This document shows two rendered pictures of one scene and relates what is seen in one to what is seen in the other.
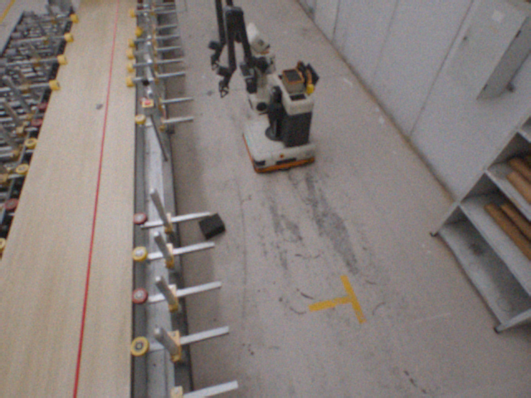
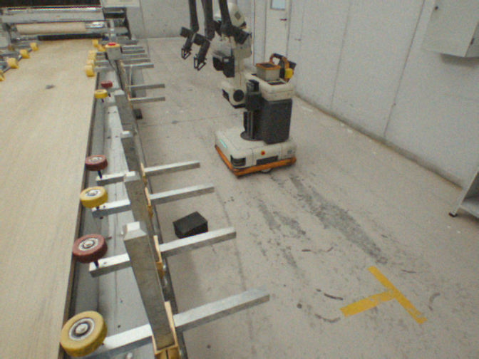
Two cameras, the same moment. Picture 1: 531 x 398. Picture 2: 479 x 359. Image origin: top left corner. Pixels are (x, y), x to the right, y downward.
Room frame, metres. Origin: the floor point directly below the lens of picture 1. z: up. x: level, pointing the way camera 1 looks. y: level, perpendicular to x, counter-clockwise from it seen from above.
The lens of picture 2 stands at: (0.01, 0.30, 1.47)
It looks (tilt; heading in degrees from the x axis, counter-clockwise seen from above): 34 degrees down; 352
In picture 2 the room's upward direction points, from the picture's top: straight up
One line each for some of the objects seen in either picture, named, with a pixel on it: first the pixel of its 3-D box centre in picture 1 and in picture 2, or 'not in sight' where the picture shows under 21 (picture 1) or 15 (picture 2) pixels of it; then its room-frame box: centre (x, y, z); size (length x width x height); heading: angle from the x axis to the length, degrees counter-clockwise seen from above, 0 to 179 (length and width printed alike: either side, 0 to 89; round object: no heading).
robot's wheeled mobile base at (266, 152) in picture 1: (277, 141); (254, 146); (2.62, -0.20, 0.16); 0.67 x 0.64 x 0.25; 104
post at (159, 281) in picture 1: (169, 298); (149, 246); (0.61, 0.48, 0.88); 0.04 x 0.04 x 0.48; 13
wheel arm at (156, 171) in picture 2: (175, 220); (150, 172); (1.15, 0.55, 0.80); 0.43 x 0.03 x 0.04; 103
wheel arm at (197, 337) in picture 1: (185, 341); (184, 321); (0.42, 0.38, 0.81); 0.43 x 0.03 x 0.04; 103
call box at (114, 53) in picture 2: (148, 108); (114, 53); (1.82, 0.75, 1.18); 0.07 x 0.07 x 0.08; 13
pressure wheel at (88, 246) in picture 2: (142, 298); (94, 257); (0.62, 0.63, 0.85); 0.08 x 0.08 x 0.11
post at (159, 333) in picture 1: (170, 346); (157, 315); (0.37, 0.42, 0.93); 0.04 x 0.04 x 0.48; 13
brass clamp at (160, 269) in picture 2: (172, 298); (152, 258); (0.63, 0.48, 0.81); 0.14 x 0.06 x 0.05; 13
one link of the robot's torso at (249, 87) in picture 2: (265, 107); (241, 99); (2.52, -0.05, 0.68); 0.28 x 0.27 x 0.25; 14
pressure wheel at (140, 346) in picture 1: (142, 348); (89, 342); (0.38, 0.57, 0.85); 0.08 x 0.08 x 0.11
